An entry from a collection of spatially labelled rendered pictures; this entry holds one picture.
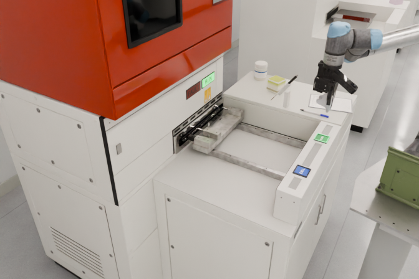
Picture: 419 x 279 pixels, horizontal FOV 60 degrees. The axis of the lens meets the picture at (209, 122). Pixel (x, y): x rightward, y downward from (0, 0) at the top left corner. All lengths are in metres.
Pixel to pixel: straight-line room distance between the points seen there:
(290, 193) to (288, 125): 0.59
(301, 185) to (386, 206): 0.39
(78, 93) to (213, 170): 0.67
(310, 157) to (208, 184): 0.43
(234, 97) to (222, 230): 0.72
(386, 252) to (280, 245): 0.56
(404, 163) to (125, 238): 1.15
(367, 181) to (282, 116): 0.49
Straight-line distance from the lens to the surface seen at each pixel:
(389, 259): 1.86
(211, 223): 1.55
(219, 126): 1.82
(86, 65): 1.21
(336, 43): 1.43
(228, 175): 1.60
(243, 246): 1.54
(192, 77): 1.64
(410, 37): 1.68
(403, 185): 1.62
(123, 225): 1.58
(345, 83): 1.49
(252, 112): 1.90
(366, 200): 1.61
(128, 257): 1.72
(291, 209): 1.38
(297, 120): 1.82
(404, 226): 1.57
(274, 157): 1.73
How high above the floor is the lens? 1.85
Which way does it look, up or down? 31 degrees down
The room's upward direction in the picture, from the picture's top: straight up
